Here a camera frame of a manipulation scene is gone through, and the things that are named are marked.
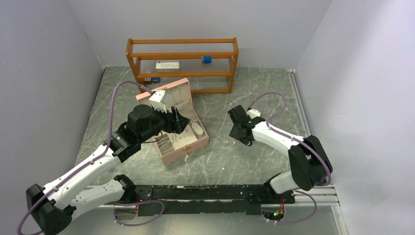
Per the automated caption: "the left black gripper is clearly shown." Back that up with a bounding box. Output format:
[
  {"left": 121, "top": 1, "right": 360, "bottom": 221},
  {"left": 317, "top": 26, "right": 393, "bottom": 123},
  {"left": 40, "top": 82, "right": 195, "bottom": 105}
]
[{"left": 138, "top": 104, "right": 190, "bottom": 142}]

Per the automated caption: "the pink jewelry box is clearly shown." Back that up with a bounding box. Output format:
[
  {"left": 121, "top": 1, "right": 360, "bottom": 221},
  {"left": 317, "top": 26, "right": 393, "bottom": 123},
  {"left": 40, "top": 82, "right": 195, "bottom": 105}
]
[{"left": 136, "top": 78, "right": 209, "bottom": 164}]

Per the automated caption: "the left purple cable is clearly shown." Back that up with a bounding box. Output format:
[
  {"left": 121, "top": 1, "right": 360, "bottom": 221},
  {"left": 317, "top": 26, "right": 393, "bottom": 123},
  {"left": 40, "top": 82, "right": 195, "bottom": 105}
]
[{"left": 17, "top": 80, "right": 155, "bottom": 235}]

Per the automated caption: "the white red-print box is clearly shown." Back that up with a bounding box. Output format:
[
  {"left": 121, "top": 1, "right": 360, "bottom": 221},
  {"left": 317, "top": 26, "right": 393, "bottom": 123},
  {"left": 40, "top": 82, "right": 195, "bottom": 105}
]
[{"left": 155, "top": 60, "right": 181, "bottom": 73}]

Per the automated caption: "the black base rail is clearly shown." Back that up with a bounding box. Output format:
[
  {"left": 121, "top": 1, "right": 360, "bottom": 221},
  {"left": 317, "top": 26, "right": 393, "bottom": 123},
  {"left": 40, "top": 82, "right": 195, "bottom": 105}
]
[{"left": 103, "top": 184, "right": 338, "bottom": 217}]

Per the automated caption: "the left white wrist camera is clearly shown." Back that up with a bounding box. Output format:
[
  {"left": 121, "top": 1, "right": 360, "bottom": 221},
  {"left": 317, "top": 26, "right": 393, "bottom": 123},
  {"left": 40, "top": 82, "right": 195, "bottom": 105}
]
[{"left": 149, "top": 89, "right": 169, "bottom": 113}]

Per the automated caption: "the blue cube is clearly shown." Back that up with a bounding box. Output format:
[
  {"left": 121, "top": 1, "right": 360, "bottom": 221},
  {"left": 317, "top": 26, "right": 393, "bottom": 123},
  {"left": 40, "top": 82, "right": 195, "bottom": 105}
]
[{"left": 201, "top": 56, "right": 212, "bottom": 65}]

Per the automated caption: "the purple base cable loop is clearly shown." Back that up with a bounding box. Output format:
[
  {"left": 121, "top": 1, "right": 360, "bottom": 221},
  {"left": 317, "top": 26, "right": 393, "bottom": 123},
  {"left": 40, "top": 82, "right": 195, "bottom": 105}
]
[{"left": 113, "top": 200, "right": 165, "bottom": 227}]

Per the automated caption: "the orange wooden shelf rack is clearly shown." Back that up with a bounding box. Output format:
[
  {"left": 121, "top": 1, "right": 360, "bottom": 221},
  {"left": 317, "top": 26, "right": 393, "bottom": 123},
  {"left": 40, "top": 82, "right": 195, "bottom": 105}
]
[{"left": 125, "top": 37, "right": 239, "bottom": 94}]

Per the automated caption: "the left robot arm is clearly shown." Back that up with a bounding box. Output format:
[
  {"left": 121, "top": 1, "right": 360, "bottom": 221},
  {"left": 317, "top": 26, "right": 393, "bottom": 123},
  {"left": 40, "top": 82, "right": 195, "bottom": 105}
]
[{"left": 26, "top": 105, "right": 190, "bottom": 235}]

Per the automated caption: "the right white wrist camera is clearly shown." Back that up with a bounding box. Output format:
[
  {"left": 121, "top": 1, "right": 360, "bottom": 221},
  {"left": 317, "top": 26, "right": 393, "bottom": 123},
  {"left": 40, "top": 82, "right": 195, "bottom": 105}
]
[{"left": 247, "top": 109, "right": 261, "bottom": 119}]

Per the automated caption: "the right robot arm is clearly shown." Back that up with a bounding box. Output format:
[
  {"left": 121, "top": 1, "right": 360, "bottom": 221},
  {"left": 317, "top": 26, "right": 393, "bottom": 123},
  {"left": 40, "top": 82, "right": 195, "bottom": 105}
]
[{"left": 228, "top": 105, "right": 333, "bottom": 203}]

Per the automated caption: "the beige watch pillow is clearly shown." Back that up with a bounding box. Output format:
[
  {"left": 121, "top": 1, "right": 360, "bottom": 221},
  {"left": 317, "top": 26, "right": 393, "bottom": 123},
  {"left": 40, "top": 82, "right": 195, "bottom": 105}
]
[{"left": 190, "top": 122, "right": 204, "bottom": 139}]

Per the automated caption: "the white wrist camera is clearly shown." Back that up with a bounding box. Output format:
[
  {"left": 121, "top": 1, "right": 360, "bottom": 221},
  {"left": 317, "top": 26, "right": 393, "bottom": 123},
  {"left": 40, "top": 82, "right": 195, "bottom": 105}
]
[
  {"left": 247, "top": 109, "right": 261, "bottom": 119},
  {"left": 149, "top": 89, "right": 169, "bottom": 113}
]

